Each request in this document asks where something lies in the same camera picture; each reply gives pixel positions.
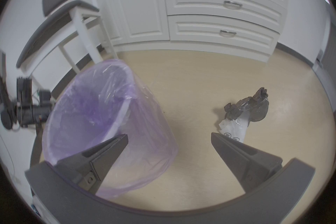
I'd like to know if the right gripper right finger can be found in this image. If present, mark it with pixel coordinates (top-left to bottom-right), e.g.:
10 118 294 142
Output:
211 133 283 193

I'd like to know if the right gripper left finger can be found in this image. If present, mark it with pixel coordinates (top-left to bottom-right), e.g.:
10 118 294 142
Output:
56 134 129 194

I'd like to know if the clear printed wrapper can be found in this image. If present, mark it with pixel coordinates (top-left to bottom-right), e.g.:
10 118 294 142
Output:
217 110 251 143

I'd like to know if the black plastic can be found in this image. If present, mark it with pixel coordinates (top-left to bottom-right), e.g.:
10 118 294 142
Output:
224 87 270 122

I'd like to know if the purple plastic bag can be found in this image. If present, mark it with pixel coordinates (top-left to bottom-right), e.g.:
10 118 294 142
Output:
42 58 180 198

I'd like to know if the white trash bin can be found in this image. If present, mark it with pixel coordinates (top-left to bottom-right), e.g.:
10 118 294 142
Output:
43 60 179 196

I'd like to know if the white wardrobe with drawers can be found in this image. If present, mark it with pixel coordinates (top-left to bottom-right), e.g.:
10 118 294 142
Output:
76 0 292 63

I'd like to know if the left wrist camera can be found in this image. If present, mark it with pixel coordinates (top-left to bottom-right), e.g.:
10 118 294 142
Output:
16 76 33 105

